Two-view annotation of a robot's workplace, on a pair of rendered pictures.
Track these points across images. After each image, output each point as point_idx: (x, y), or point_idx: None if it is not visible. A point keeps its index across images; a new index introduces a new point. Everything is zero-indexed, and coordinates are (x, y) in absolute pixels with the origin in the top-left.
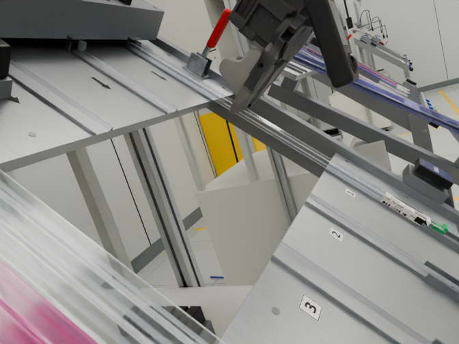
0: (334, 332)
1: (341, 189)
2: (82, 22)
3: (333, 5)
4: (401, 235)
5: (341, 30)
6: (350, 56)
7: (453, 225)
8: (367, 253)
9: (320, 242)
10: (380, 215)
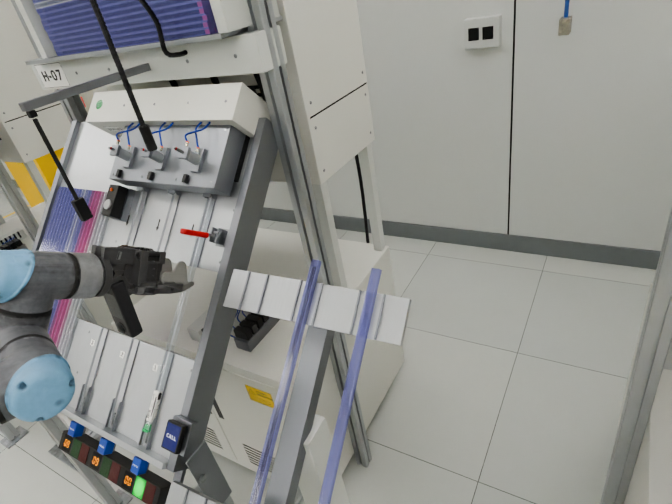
0: (88, 350)
1: (155, 361)
2: (168, 187)
3: (110, 296)
4: (137, 396)
5: (114, 309)
6: (116, 323)
7: (168, 455)
8: (118, 369)
9: (115, 346)
10: (146, 386)
